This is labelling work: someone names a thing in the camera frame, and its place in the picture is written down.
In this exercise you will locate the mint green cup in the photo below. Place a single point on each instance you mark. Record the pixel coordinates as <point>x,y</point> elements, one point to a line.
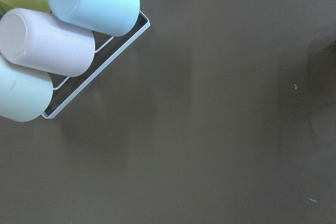
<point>25,92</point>

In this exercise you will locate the light blue cup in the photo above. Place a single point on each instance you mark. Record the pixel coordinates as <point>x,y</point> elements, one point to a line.
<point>111,17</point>

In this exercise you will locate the white wire cup rack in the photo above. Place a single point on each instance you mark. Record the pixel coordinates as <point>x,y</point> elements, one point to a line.
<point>108,48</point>

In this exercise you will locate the pale pink cup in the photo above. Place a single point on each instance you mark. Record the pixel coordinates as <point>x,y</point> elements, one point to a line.
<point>41,41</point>

